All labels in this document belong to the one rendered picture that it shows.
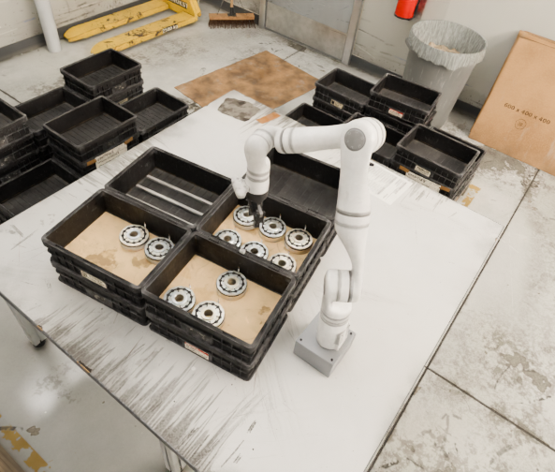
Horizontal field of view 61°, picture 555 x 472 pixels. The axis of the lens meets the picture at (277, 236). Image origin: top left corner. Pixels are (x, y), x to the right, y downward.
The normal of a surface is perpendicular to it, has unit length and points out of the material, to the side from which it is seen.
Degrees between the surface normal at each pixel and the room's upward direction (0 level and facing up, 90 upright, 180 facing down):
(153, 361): 0
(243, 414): 0
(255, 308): 0
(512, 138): 72
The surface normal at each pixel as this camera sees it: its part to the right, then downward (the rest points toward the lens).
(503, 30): -0.59, 0.56
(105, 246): 0.10, -0.66
